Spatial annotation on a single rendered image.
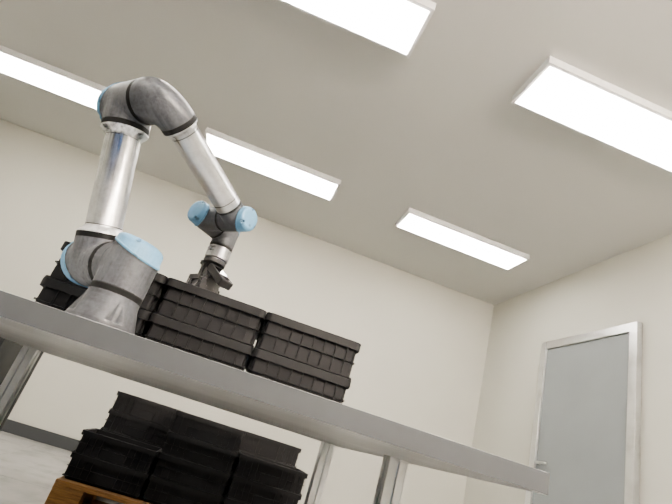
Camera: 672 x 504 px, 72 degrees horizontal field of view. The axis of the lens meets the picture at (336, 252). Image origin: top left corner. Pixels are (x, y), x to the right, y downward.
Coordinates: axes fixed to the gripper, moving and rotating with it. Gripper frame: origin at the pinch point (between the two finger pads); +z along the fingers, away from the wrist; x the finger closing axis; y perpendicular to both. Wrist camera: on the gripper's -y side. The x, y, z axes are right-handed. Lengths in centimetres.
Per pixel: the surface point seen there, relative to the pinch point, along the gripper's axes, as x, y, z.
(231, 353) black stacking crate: -4.8, -16.7, 7.3
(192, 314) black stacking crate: 6.1, -7.6, 0.5
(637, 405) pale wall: -300, -79, -64
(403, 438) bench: -2, -77, 18
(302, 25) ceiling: -27, 59, -192
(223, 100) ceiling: -53, 164, -192
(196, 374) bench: 29, -52, 19
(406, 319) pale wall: -356, 151, -136
